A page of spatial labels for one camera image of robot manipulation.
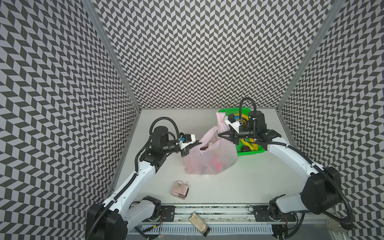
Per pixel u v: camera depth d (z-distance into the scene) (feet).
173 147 2.00
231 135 2.23
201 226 2.20
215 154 2.52
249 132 2.15
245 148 3.00
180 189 2.47
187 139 1.83
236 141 2.22
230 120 2.12
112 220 1.21
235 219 2.37
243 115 2.11
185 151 2.03
